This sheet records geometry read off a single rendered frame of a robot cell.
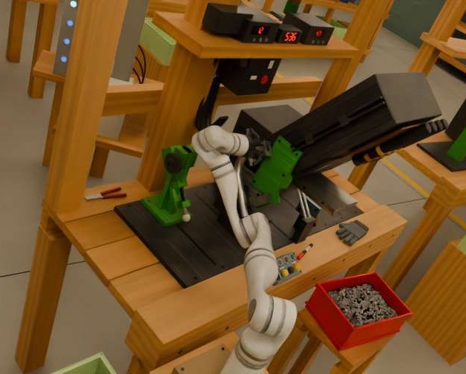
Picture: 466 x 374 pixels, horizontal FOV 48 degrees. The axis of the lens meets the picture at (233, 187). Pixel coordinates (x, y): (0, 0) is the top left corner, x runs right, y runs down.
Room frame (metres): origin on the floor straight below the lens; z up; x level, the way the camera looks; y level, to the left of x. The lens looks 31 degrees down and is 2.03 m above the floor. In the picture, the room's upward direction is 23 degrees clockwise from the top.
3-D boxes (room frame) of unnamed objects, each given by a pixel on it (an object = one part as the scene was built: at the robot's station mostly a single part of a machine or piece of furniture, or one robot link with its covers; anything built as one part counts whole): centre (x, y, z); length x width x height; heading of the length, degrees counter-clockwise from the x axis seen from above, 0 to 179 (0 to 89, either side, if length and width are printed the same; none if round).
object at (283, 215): (1.79, -0.12, 0.89); 1.10 x 0.42 x 0.02; 146
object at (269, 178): (1.69, -0.13, 1.17); 0.13 x 0.12 x 0.20; 146
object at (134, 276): (1.79, -0.12, 0.44); 1.49 x 0.70 x 0.88; 146
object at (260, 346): (0.94, -0.21, 1.13); 0.09 x 0.09 x 0.17; 12
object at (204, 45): (1.93, 0.09, 1.52); 0.90 x 0.25 x 0.04; 146
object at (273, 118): (1.95, -0.07, 1.07); 0.30 x 0.18 x 0.34; 146
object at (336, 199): (1.80, -0.25, 1.11); 0.39 x 0.16 x 0.03; 56
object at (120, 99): (1.99, 0.18, 1.23); 1.30 x 0.05 x 0.09; 146
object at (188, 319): (1.63, -0.36, 0.82); 1.50 x 0.14 x 0.15; 146
